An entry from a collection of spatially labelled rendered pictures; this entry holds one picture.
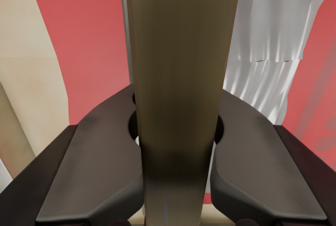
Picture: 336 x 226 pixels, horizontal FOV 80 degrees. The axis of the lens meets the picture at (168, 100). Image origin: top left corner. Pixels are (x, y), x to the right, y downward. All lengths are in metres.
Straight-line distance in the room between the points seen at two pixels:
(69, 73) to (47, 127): 0.07
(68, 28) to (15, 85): 0.08
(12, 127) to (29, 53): 0.08
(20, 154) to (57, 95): 0.08
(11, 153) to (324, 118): 0.30
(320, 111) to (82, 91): 0.22
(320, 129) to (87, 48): 0.24
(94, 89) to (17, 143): 0.10
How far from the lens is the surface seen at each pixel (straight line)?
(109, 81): 0.18
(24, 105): 0.23
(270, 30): 0.18
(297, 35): 0.19
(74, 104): 0.21
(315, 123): 0.25
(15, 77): 0.22
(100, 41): 0.17
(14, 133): 0.24
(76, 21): 0.17
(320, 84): 0.23
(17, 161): 0.25
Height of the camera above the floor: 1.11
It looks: 59 degrees down
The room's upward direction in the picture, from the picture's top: 179 degrees clockwise
